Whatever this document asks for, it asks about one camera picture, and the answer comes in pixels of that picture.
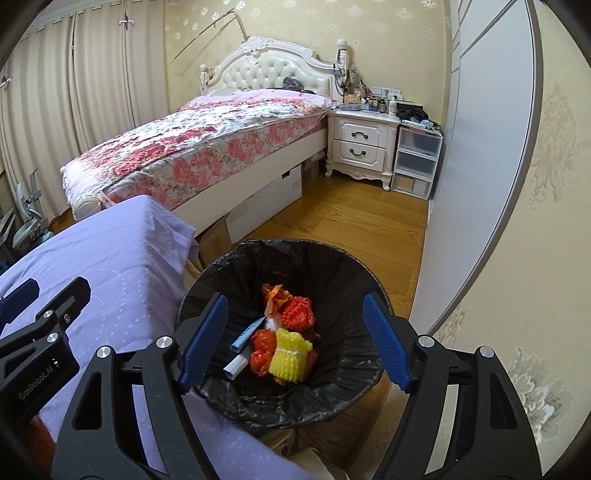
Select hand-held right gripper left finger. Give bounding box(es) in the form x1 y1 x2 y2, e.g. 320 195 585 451
50 292 230 480

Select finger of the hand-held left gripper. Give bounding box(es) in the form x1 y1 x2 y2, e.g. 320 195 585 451
0 278 40 324
0 277 90 365

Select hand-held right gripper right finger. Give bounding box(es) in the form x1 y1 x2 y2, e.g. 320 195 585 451
362 292 542 480

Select white tube with green print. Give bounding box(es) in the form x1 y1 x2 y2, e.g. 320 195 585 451
224 353 250 381

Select light blue tube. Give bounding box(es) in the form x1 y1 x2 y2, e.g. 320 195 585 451
230 316 271 354

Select orange-red mesh ball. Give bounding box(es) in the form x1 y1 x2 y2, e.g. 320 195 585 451
249 329 280 374

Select orange snack wrapper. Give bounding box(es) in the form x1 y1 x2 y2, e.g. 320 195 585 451
261 284 291 319

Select yellow foam fruit net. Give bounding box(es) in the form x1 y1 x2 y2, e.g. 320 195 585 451
269 328 315 384

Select trash bin with black bag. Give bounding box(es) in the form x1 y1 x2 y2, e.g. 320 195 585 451
177 237 393 432

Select orange foam fruit net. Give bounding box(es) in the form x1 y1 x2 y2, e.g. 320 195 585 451
281 295 317 332

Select lilac table cloth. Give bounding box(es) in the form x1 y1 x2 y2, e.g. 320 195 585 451
0 195 315 480

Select grey desk chair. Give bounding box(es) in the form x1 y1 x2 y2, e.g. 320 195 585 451
11 168 51 252

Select brown cardboard box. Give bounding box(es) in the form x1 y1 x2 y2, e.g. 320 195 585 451
198 215 234 271

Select white cardboard box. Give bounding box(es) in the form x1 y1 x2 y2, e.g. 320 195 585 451
226 164 303 245

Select clear plastic drawer unit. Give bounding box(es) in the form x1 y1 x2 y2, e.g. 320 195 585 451
390 124 444 200

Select floral bedspread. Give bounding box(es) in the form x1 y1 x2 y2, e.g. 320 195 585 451
62 95 335 213

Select white nightstand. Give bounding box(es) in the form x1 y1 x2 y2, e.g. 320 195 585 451
324 108 400 191

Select beige curtains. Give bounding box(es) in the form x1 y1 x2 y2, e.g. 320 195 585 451
0 0 174 195

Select grey sliding wardrobe door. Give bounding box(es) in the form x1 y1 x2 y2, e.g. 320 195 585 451
409 0 543 333

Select black bag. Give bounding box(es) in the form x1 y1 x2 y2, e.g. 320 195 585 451
396 105 430 123

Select group of small bottles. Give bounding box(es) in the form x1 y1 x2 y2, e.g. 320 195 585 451
342 80 404 115

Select white bed with tufted headboard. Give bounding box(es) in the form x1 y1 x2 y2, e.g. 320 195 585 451
60 37 338 232

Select thin pole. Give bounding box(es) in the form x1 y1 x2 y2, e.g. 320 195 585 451
171 10 250 65

